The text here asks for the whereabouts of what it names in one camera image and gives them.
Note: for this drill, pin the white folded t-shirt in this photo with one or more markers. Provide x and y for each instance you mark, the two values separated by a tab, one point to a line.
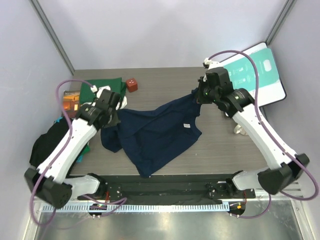
122	104

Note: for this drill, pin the teal folding board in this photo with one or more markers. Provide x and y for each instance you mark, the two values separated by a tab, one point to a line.
242	74

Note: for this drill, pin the black crumpled t-shirt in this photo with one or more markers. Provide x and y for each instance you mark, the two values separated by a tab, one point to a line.
47	142

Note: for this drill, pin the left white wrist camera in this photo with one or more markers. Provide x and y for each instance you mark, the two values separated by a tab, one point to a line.
98	91

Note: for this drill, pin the brown cover book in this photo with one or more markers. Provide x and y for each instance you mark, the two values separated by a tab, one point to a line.
71	102

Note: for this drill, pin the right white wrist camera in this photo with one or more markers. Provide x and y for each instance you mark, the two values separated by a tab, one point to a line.
212	66

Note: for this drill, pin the white mug orange inside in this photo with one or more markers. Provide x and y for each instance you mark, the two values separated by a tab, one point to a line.
240	130

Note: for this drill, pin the right aluminium frame post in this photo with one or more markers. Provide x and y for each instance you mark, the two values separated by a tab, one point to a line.
281	18

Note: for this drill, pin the red cube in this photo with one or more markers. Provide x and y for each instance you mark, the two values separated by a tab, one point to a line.
131	85

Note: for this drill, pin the navy blue t-shirt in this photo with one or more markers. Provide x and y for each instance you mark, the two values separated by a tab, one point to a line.
153	138

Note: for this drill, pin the aluminium frame post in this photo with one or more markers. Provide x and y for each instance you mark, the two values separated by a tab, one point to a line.
52	34
281	18

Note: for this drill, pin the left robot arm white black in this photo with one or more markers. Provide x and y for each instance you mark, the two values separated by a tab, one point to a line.
49	180

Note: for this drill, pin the left aluminium frame post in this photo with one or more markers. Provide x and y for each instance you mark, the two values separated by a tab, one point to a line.
52	34

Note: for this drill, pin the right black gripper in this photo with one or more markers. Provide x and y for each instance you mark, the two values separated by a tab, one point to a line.
201	99

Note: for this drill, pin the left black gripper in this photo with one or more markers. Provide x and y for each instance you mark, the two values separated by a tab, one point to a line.
114	121

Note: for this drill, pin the green folded t-shirt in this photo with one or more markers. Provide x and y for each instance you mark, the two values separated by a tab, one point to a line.
115	84

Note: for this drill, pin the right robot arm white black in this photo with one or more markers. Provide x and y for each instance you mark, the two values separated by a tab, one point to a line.
283	163

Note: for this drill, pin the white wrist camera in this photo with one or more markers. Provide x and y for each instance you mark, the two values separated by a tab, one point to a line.
212	66
98	91

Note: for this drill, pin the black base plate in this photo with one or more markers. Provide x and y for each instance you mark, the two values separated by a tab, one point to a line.
178	189

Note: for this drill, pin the white slotted cable duct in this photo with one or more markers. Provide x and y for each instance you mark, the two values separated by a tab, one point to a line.
83	207

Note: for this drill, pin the white whiteboard black frame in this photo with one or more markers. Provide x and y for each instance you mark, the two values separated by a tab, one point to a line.
268	94

